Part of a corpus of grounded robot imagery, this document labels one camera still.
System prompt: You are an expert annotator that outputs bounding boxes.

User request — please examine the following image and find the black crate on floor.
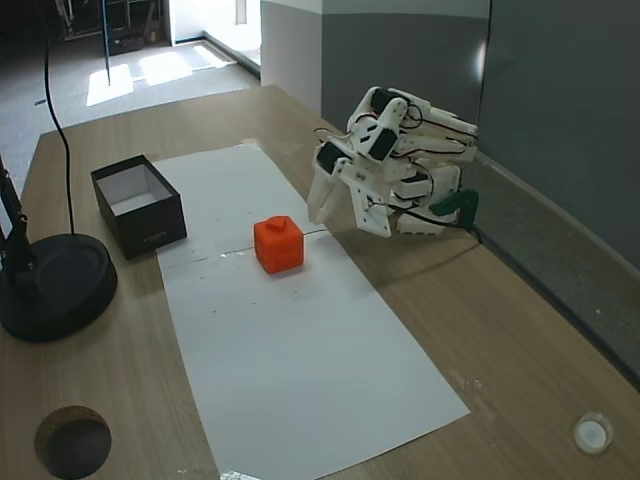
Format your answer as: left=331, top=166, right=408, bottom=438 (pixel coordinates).
left=106, top=36, right=147, bottom=57

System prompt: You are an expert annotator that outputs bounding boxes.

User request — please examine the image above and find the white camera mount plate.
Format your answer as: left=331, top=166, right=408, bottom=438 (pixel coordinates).
left=346, top=172, right=397, bottom=238

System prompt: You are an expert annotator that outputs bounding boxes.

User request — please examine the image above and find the thin black camera cable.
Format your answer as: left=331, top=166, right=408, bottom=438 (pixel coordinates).
left=367, top=199, right=497, bottom=247

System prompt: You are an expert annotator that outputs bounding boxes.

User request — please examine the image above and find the black lamp cable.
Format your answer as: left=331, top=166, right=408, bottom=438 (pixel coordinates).
left=43, top=0, right=77, bottom=237

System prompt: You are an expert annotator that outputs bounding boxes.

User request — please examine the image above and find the small white round cap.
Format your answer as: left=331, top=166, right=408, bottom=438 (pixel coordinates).
left=572, top=410, right=614, bottom=455

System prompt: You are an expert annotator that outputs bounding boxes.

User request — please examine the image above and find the white paper sheet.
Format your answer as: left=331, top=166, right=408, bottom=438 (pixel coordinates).
left=151, top=143, right=329, bottom=267
left=156, top=229, right=472, bottom=480

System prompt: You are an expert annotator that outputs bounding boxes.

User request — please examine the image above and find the dark thin pole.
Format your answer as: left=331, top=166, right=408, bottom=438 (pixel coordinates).
left=101, top=0, right=112, bottom=85

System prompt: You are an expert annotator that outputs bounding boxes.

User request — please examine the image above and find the green table clamp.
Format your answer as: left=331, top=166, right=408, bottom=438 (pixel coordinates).
left=431, top=188, right=482, bottom=232

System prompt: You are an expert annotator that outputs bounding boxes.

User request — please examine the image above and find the dark brown open box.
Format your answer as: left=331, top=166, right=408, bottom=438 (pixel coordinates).
left=90, top=153, right=189, bottom=261

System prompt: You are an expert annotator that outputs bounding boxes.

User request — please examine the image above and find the orange cube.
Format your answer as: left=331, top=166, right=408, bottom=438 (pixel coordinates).
left=253, top=214, right=307, bottom=275

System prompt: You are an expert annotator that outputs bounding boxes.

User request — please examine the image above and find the black lamp stand round base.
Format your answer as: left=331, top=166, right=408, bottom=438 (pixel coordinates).
left=0, top=152, right=119, bottom=344

